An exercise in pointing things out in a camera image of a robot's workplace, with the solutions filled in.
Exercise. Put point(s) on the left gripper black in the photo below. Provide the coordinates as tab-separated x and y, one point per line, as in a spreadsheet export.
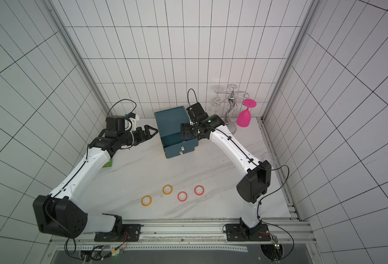
144	138

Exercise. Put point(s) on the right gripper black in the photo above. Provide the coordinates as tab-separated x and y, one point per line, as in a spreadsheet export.
185	131

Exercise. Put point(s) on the teal three-drawer cabinet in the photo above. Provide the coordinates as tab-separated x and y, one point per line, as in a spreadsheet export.
169	126

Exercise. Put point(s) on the red tape roll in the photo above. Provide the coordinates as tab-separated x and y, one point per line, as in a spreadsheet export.
199	190
182	196

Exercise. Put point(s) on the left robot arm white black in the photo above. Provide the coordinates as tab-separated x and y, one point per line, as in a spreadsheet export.
58	213

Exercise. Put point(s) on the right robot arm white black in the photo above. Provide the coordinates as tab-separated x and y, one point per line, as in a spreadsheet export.
255	174

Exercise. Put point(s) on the orange tape roll right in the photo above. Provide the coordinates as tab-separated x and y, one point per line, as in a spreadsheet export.
167	189

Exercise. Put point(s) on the orange tape roll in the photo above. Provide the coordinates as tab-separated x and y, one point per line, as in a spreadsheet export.
167	189
146	201

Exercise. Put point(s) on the orange tape roll left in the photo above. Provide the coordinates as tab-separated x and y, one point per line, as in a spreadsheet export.
146	201

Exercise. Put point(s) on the clear hanging wine glass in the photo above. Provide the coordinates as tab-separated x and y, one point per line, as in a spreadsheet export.
217	99

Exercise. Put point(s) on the green snack bag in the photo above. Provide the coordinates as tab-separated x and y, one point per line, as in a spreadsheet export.
108	164

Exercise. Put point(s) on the silver wine glass rack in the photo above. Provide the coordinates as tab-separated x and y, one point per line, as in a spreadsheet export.
229	100

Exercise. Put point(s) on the pink plastic wine glass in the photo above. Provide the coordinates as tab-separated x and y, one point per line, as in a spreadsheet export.
244	118

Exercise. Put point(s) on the clear glass cup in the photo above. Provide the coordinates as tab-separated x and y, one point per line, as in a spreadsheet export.
269	158

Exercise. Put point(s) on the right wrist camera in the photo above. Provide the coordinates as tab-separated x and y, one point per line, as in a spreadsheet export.
196	112

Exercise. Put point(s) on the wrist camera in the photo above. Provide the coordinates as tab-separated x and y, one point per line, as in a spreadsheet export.
126	123
196	112

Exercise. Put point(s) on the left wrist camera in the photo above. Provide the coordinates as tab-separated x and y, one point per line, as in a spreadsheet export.
126	123

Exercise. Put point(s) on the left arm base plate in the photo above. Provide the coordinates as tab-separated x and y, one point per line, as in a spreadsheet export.
120	233

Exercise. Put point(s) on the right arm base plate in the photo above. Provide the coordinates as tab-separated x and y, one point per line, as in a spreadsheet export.
242	233

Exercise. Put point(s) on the aluminium mounting rail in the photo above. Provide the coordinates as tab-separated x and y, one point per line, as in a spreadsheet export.
222	234

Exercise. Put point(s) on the circuit board with cables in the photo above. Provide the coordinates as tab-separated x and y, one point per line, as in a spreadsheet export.
273	252

